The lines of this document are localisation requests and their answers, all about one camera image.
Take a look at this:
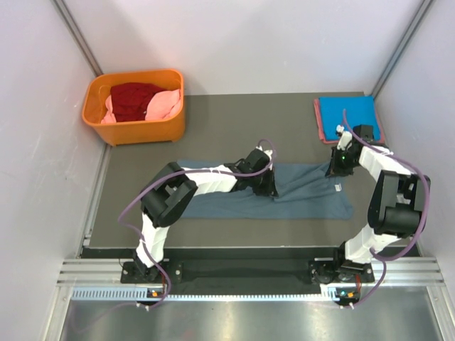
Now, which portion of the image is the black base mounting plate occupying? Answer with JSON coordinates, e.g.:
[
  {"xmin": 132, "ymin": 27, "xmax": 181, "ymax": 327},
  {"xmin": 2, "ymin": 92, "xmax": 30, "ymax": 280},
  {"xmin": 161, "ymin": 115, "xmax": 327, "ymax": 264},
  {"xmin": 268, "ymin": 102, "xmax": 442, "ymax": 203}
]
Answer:
[{"xmin": 80, "ymin": 246, "xmax": 399, "ymax": 296}]

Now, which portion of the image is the pink t shirt in bin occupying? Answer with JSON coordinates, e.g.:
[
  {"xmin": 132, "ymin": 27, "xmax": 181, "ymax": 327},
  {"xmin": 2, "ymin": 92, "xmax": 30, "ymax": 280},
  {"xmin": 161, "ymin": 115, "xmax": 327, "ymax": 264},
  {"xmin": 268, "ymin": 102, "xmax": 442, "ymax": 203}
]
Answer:
[{"xmin": 101, "ymin": 90, "xmax": 182, "ymax": 124}]

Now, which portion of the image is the aluminium frame rail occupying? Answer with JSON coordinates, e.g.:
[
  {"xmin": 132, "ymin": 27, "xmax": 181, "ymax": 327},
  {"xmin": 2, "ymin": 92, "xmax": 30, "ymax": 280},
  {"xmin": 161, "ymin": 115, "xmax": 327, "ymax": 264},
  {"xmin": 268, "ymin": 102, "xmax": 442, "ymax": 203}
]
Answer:
[{"xmin": 57, "ymin": 259, "xmax": 162, "ymax": 287}]

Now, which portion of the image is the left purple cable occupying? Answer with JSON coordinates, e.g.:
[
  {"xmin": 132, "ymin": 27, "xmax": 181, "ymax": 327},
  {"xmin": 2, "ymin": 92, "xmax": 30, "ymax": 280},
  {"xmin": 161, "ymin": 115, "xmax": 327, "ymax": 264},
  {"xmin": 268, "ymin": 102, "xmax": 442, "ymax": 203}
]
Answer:
[{"xmin": 117, "ymin": 139, "xmax": 278, "ymax": 310}]

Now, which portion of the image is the folded pink t shirt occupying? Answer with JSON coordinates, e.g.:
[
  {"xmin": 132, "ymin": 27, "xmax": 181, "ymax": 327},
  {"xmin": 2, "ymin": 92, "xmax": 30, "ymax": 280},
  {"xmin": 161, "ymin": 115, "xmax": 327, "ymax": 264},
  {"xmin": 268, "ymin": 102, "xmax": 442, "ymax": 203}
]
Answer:
[{"xmin": 313, "ymin": 97, "xmax": 385, "ymax": 144}]

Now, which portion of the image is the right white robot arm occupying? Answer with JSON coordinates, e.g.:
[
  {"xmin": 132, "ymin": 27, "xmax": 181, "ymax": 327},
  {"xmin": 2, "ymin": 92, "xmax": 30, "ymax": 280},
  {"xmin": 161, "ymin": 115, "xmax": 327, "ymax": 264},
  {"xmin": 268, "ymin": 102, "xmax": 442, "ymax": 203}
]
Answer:
[{"xmin": 309, "ymin": 125, "xmax": 430, "ymax": 285}]

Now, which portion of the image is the dark red t shirt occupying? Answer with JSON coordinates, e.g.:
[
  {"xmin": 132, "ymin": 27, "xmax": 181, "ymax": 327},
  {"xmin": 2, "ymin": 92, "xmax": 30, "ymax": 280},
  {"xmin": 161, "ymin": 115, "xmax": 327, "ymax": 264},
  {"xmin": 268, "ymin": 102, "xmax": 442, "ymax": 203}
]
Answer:
[{"xmin": 110, "ymin": 82, "xmax": 165, "ymax": 122}]

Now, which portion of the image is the grey-blue t shirt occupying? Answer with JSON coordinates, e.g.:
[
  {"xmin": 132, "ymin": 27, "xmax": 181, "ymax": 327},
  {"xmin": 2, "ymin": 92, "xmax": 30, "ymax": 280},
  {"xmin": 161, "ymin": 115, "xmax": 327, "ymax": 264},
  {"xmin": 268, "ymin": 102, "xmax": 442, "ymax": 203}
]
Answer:
[{"xmin": 182, "ymin": 162, "xmax": 353, "ymax": 220}]

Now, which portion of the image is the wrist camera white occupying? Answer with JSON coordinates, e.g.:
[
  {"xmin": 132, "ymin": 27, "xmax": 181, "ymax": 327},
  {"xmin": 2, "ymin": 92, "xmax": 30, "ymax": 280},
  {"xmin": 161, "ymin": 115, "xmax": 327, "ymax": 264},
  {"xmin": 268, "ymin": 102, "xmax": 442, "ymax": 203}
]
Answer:
[
  {"xmin": 336, "ymin": 125, "xmax": 353, "ymax": 151},
  {"xmin": 256, "ymin": 146, "xmax": 276, "ymax": 163}
]

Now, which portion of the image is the left aluminium corner post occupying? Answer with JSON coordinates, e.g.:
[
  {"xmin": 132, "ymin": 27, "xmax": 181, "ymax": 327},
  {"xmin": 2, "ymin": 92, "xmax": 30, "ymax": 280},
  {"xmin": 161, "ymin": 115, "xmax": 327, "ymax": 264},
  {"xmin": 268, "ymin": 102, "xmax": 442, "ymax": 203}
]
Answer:
[{"xmin": 50, "ymin": 0, "xmax": 103, "ymax": 77}]

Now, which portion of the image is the folded bright blue t shirt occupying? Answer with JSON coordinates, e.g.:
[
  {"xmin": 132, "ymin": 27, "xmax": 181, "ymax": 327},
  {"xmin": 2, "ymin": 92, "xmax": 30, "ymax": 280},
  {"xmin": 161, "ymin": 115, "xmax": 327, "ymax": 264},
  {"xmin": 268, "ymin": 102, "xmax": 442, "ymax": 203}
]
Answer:
[{"xmin": 318, "ymin": 94, "xmax": 381, "ymax": 141}]

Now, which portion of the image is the aluminium corner post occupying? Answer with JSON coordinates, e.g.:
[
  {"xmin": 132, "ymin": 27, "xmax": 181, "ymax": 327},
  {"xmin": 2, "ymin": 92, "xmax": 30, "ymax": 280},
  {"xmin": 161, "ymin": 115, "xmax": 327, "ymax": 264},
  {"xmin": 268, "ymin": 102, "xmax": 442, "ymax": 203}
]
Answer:
[
  {"xmin": 50, "ymin": 0, "xmax": 103, "ymax": 77},
  {"xmin": 370, "ymin": 0, "xmax": 436, "ymax": 99}
]

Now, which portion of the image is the orange plastic bin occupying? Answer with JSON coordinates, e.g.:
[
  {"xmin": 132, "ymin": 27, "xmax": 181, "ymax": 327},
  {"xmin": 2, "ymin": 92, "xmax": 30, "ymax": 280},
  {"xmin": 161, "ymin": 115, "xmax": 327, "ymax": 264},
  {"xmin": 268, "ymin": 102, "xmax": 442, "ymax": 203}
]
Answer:
[{"xmin": 82, "ymin": 69, "xmax": 186, "ymax": 146}]

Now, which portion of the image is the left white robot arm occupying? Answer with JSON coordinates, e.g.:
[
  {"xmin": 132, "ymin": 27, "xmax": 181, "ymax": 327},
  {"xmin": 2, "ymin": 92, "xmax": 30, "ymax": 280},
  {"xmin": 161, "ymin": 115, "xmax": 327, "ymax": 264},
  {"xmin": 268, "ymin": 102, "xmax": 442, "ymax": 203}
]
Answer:
[{"xmin": 118, "ymin": 145, "xmax": 278, "ymax": 283}]

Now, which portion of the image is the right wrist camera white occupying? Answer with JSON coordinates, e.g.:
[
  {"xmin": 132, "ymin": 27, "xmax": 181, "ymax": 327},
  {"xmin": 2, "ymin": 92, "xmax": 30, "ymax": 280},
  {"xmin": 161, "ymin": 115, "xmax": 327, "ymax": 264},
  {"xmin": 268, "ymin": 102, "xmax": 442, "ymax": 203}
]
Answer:
[{"xmin": 336, "ymin": 125, "xmax": 353, "ymax": 151}]

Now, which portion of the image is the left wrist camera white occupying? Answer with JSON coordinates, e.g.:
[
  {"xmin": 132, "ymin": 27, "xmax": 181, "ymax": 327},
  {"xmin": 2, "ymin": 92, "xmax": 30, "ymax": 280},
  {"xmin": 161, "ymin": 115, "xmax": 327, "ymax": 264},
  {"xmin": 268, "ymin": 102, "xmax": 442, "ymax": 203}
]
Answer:
[{"xmin": 256, "ymin": 146, "xmax": 276, "ymax": 163}]

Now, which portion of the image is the right aluminium corner post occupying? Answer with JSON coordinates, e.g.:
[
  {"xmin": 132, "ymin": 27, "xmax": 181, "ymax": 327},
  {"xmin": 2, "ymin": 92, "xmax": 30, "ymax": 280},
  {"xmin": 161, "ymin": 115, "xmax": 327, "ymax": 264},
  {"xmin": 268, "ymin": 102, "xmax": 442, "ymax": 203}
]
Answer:
[{"xmin": 370, "ymin": 0, "xmax": 436, "ymax": 99}]

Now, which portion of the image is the white slotted cable duct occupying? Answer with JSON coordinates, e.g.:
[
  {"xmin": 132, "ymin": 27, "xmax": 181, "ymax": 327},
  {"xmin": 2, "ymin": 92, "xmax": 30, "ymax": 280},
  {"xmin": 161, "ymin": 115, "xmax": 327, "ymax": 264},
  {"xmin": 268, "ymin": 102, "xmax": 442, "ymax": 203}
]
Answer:
[{"xmin": 70, "ymin": 286, "xmax": 360, "ymax": 301}]

